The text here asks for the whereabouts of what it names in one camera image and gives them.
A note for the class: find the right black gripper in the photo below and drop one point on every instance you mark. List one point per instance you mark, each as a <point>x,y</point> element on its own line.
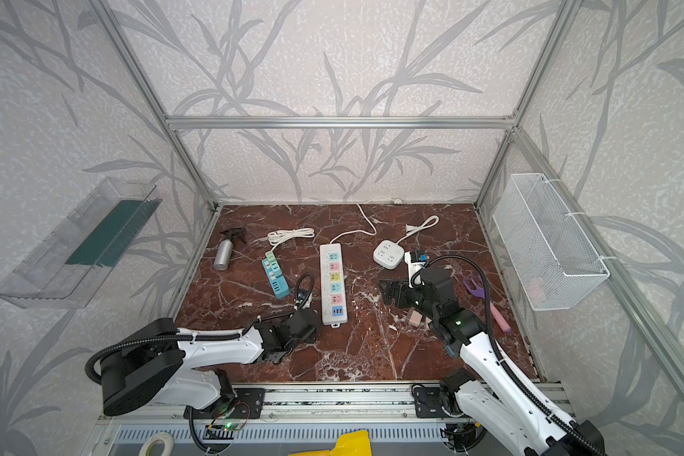
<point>408,294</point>

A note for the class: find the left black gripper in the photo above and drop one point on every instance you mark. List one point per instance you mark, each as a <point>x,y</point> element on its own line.
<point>299,322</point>

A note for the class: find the beige plug adapter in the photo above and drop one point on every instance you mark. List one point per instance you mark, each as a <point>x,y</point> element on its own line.
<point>415,319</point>

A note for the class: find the teal power strip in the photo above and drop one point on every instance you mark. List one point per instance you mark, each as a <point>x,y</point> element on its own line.
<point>278,283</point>

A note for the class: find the long white power strip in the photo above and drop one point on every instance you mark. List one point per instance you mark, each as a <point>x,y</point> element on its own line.
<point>333,291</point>

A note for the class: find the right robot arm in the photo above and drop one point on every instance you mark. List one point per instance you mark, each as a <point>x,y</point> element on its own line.
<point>490,389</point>

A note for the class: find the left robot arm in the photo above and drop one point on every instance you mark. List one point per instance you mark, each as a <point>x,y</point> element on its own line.
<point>168,365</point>

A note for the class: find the square white power socket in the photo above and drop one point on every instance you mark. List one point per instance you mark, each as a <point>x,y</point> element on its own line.
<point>388,254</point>

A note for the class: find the silver spray bottle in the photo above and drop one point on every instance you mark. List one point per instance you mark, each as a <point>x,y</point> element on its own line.
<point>226,247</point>

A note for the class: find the yellow plastic object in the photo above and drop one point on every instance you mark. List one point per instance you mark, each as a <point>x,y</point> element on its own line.
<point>349,444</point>

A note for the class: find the white tape roll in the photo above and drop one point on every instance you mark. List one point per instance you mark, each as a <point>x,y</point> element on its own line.
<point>162,440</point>

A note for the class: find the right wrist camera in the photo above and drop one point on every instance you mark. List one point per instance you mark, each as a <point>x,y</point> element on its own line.
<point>415,261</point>

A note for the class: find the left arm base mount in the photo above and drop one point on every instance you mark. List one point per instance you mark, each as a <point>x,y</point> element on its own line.
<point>247,404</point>

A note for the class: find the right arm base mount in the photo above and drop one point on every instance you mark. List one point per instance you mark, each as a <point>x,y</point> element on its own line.
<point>430,403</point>

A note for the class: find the white wire basket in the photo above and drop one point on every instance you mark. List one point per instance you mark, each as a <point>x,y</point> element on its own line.
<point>555,261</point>

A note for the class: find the clear plastic wall tray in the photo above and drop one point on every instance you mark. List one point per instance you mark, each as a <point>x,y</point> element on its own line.
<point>67,268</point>

